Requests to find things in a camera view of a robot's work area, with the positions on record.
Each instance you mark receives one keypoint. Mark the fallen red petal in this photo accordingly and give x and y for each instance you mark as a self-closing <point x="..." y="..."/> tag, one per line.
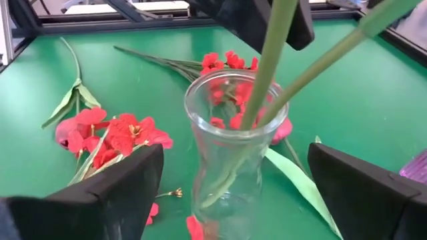
<point x="195" y="230"/>
<point x="153" y="211"/>

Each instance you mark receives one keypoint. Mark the pink ribbed glass vase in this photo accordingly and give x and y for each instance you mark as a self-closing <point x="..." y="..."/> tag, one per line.
<point x="417" y="170"/>

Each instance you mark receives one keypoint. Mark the green flower stems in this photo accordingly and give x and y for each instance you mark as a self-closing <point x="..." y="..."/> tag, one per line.
<point x="270" y="66"/>

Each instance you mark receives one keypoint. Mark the clear glass vase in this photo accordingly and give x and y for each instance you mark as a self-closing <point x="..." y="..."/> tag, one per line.
<point x="230" y="173"/>

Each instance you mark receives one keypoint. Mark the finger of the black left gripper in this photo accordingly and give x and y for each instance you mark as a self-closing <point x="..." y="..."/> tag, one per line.
<point x="300" y="30"/>
<point x="247" y="20"/>

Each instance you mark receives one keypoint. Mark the red poppy flower bunch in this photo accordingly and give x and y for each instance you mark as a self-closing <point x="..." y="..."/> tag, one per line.
<point x="130" y="133"/>
<point x="211" y="63"/>

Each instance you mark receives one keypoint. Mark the small loose flower stamen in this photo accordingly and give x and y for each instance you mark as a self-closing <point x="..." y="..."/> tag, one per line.
<point x="177" y="192"/>

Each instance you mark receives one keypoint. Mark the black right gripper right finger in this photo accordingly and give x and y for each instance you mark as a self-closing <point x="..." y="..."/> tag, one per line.
<point x="367" y="206"/>

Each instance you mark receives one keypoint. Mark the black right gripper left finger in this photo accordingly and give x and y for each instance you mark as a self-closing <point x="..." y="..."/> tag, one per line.
<point x="100" y="213"/>

